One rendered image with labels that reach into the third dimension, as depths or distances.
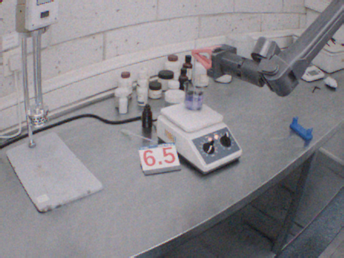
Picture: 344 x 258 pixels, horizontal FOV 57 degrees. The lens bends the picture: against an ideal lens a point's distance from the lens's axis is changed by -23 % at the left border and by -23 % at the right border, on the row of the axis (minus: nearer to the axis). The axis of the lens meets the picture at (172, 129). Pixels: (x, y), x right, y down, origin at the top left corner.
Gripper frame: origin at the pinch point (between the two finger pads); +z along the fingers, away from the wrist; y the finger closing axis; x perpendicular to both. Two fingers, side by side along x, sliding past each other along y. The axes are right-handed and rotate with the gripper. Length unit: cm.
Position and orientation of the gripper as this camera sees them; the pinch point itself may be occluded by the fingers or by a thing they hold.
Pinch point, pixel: (195, 52)
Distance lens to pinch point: 97.2
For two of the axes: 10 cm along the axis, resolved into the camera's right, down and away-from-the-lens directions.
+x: -0.3, 8.7, 5.0
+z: -7.8, -3.4, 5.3
